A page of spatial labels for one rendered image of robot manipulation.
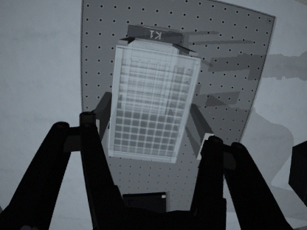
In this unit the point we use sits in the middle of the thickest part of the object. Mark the white well plate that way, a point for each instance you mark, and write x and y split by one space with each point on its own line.
154 46
151 102

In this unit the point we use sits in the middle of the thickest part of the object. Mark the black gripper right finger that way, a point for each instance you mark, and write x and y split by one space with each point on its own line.
254 203

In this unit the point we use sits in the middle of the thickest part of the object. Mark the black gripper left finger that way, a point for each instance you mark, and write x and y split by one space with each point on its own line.
33 203

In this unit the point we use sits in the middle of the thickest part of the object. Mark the black rectangular frame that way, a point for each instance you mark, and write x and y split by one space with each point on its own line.
155 202

